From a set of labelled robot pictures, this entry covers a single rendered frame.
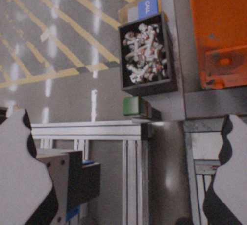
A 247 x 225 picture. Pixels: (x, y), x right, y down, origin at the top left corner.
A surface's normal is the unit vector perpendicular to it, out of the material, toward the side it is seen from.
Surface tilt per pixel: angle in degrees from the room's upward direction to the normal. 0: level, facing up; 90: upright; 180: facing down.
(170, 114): 0
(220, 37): 90
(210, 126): 0
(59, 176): 90
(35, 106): 0
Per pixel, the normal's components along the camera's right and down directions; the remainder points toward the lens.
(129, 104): -0.42, -0.18
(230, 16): 0.03, 0.98
